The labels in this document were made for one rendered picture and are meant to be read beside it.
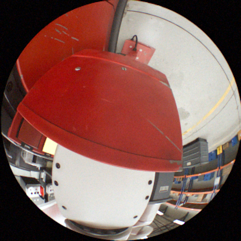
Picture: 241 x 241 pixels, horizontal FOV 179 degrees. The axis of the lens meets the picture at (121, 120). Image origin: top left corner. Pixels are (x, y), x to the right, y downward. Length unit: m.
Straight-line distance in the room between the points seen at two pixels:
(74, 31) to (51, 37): 0.09
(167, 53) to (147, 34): 0.24
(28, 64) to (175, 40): 0.88
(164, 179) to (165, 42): 0.97
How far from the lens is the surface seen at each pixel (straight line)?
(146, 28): 0.82
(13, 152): 1.01
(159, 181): 0.49
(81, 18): 0.33
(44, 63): 0.23
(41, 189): 0.50
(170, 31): 0.86
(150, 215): 0.61
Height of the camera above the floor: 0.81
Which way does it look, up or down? 32 degrees down
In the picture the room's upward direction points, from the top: 165 degrees counter-clockwise
